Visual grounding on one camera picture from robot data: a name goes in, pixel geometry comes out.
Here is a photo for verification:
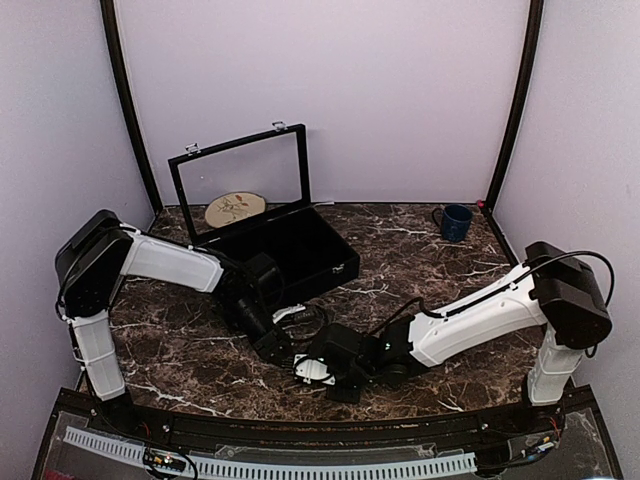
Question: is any white slotted cable duct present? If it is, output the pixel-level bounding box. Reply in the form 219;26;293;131
62;426;477;479

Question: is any dark blue mug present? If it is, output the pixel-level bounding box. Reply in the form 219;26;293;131
431;204;473;243

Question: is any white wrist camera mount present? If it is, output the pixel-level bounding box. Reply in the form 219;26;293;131
293;354;335;385
272;304;307;324

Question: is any black frame post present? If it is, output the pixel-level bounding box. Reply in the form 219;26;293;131
484;0;545;214
99;0;163;216

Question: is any right black frame post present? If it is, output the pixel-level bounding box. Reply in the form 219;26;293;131
484;0;545;214

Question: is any left black frame post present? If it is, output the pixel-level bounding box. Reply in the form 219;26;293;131
99;0;163;216

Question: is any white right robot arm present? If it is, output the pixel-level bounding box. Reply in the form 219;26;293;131
293;241;613;434

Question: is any black glass-lid display case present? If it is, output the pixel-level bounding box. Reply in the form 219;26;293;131
168;123;360;310

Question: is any round beige decorated plate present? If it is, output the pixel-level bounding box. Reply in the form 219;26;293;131
204;192;266;228

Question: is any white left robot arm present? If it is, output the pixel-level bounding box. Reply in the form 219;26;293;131
54;209;293;436

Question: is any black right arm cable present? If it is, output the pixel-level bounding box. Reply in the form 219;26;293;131
372;249;615;359

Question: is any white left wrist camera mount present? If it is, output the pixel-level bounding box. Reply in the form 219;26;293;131
272;304;307;324

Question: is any black curved front rail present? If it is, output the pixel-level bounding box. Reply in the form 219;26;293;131
49;384;601;451

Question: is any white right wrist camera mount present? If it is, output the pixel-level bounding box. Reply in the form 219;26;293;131
293;354;335;385

